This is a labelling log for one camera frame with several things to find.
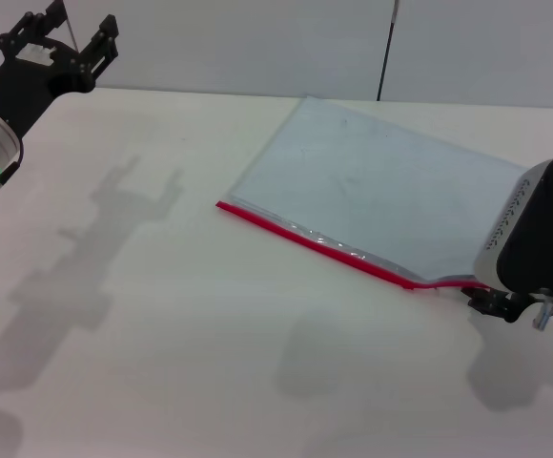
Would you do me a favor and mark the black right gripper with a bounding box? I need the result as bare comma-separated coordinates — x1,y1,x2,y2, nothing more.
466,288,531,324

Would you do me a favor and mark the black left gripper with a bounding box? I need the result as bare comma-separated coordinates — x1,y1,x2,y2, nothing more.
0,0,120,140

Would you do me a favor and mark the clear document bag red zipper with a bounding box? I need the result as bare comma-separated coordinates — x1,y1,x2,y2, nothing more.
215,94,535,293

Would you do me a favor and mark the metal cable connector plug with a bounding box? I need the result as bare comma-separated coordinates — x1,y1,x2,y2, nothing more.
532,289,553,331

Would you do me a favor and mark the silver black right camera housing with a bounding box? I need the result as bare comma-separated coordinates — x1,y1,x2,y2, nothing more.
474,156,553,300

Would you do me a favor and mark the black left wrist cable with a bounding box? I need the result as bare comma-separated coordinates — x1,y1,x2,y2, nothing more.
0,139,26,193

